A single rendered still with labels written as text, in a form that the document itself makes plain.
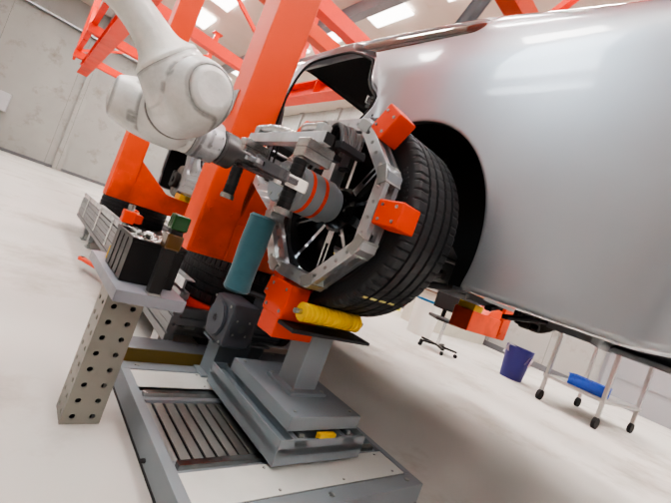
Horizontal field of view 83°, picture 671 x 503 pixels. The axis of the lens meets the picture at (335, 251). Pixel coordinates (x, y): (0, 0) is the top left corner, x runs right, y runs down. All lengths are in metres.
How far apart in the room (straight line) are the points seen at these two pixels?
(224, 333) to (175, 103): 1.01
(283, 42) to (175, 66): 1.11
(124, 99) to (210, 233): 0.87
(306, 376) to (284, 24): 1.33
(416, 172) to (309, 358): 0.70
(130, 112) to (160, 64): 0.15
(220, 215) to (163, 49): 0.97
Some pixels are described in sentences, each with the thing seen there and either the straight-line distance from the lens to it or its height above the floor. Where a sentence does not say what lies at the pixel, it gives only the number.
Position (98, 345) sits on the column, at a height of 0.23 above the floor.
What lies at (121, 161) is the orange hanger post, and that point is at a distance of 3.43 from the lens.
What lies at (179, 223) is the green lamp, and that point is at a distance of 1.01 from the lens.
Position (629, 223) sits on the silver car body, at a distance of 1.15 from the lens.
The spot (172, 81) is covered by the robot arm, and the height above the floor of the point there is 0.85.
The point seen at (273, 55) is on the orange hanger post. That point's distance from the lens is 1.70.
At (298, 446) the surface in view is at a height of 0.15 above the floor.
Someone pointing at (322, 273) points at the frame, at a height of 0.64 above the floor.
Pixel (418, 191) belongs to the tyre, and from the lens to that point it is 1.08.
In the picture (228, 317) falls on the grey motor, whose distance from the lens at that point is 1.49.
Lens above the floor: 0.70
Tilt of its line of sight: 1 degrees up
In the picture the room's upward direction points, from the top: 21 degrees clockwise
